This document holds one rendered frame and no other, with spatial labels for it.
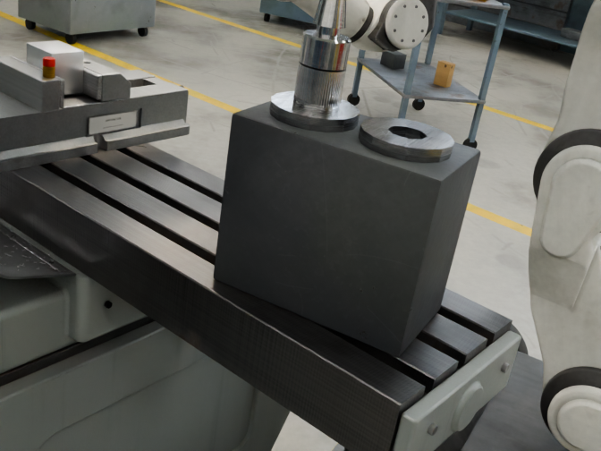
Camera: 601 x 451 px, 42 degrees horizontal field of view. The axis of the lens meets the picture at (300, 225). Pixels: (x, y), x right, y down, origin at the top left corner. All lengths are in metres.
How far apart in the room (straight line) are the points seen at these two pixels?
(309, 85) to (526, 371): 0.88
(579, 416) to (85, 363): 0.69
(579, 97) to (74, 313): 0.71
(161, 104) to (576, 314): 0.69
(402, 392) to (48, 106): 0.62
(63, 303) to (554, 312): 0.68
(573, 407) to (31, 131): 0.84
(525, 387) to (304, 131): 0.84
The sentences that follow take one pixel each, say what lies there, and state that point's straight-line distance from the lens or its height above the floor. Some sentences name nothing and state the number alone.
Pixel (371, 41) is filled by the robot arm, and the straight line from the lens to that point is 1.23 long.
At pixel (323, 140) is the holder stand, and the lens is 0.72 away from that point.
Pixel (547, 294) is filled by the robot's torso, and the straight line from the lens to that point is 1.17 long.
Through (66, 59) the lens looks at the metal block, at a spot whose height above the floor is 1.05.
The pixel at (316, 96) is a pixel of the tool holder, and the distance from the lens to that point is 0.75.
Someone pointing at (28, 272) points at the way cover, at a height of 0.87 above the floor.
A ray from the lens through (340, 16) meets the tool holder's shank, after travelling 0.75.
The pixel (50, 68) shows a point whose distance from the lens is 1.09.
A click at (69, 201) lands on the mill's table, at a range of 0.99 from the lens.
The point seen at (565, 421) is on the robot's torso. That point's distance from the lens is 1.21.
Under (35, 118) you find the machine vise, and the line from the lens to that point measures 1.09.
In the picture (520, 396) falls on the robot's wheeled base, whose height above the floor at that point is 0.57.
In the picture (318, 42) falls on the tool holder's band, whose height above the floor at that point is 1.19.
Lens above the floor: 1.34
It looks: 25 degrees down
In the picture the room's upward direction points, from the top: 9 degrees clockwise
